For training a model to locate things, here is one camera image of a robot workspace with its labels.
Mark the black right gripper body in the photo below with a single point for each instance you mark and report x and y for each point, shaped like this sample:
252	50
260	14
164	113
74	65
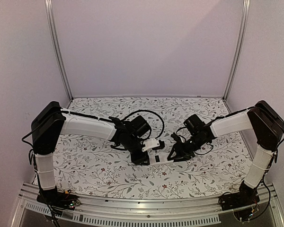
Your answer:
182	149

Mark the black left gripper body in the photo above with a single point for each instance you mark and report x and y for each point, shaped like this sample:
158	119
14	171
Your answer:
136	159

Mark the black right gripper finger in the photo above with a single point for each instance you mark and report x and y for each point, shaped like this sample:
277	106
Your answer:
174	153
180	158

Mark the white and red remote control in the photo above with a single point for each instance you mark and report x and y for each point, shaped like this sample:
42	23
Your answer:
160	160

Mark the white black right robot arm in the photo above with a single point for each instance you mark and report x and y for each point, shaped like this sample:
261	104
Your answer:
261	121

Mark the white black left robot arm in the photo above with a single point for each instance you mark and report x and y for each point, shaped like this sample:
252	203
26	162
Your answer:
54	121

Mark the floral patterned table mat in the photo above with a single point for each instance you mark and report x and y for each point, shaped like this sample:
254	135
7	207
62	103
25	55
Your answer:
90	166

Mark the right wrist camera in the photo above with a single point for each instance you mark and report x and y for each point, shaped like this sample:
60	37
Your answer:
176	138

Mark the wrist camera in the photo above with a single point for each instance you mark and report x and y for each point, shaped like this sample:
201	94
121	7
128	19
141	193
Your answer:
176	138
161	145

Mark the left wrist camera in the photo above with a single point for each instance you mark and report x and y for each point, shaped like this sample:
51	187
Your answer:
161	145

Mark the aluminium front rail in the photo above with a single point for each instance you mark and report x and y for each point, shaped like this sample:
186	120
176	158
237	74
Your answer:
188	212

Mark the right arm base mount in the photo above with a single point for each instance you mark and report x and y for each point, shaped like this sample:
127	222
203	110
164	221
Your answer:
244	197

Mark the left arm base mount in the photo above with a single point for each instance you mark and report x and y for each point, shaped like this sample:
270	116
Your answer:
58	200

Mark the right aluminium frame post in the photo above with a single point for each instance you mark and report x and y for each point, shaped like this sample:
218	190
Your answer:
238	48

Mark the aluminium frame post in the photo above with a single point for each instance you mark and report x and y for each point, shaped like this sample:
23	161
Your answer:
238	48
56	47

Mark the left aluminium frame post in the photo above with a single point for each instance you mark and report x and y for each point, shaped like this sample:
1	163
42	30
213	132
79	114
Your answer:
56	47

